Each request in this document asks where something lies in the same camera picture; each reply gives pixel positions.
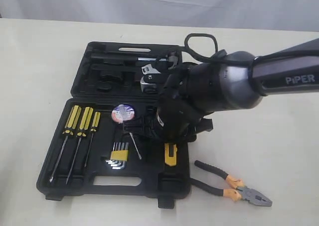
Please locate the black plastic tool case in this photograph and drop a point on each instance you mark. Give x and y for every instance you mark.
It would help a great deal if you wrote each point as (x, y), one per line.
(103, 87)

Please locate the orange black handled pliers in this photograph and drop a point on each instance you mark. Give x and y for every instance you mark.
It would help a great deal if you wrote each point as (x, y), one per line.
(238, 191)

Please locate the large yellow black screwdriver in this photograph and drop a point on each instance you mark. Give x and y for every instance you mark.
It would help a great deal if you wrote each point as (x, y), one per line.
(69, 129)

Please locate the silver adjustable wrench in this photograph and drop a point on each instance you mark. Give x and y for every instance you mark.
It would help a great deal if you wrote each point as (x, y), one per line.
(149, 73)

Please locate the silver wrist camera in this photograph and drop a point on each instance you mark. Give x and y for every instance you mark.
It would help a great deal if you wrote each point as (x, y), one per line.
(150, 85)

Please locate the middle yellow black screwdriver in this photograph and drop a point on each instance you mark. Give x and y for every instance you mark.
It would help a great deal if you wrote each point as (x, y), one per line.
(81, 133)

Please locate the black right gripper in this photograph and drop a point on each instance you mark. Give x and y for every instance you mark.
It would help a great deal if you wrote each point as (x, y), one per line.
(176, 119)

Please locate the small yellow black screwdriver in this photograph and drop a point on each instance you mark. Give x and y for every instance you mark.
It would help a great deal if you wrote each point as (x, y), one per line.
(93, 129)

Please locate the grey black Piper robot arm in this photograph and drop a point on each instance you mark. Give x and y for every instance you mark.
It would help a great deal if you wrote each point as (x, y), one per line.
(223, 82)

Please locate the claw hammer black handle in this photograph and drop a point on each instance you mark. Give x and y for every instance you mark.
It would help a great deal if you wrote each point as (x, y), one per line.
(166, 62)

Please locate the black electrical tape roll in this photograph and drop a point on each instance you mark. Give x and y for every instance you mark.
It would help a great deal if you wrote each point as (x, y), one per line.
(122, 113)

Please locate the hex key set yellow holder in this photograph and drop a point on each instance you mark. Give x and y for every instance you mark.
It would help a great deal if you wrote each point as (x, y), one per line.
(119, 156)

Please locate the clear voltage tester screwdriver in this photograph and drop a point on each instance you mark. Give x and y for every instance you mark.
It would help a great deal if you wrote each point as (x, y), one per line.
(135, 145)

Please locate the yellow utility knife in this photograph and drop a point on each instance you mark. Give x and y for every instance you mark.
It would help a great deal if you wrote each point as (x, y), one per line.
(170, 154)

